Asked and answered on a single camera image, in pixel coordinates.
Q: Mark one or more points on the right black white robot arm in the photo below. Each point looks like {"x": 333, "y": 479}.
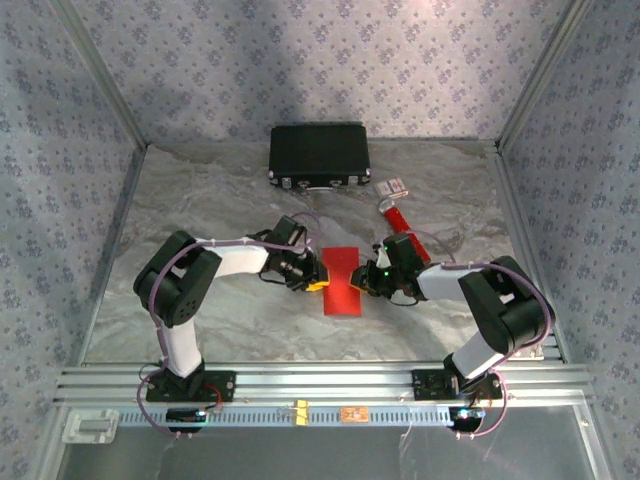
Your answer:
{"x": 505, "y": 310}

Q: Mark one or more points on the black hard case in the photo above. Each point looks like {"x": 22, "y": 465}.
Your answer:
{"x": 320, "y": 150}

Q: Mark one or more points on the glossy grey panel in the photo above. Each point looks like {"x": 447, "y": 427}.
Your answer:
{"x": 320, "y": 455}

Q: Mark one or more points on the grey metal bracket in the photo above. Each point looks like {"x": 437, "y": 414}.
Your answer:
{"x": 91, "y": 426}

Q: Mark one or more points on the yellow tape piece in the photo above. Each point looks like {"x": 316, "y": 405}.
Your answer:
{"x": 301, "y": 414}

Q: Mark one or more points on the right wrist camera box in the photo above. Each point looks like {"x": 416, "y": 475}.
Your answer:
{"x": 402, "y": 252}

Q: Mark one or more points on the long aluminium mounting rail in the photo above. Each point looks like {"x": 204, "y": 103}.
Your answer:
{"x": 325, "y": 382}

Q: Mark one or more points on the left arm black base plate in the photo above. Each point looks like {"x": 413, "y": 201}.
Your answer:
{"x": 225, "y": 387}

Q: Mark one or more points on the small white red card box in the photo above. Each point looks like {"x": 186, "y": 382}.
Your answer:
{"x": 391, "y": 187}

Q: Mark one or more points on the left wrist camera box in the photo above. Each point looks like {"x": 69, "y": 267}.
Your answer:
{"x": 289, "y": 232}

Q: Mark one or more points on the red paper sheet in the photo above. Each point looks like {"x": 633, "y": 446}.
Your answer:
{"x": 342, "y": 300}

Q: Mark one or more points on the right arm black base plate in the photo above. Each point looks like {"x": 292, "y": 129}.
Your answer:
{"x": 422, "y": 385}

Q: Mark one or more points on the red tube with silver cap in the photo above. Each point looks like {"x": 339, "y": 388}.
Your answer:
{"x": 400, "y": 225}

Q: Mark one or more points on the aluminium frame post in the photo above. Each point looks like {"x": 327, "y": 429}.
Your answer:
{"x": 540, "y": 75}
{"x": 105, "y": 75}

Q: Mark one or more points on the aluminium side rail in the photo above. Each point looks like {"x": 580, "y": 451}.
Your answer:
{"x": 118, "y": 235}
{"x": 520, "y": 225}

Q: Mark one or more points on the orange label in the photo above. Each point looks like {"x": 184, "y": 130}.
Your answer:
{"x": 354, "y": 414}

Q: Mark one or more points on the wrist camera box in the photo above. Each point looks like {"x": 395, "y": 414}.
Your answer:
{"x": 402, "y": 252}
{"x": 289, "y": 232}

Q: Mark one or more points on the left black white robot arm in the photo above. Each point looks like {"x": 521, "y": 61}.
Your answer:
{"x": 175, "y": 295}

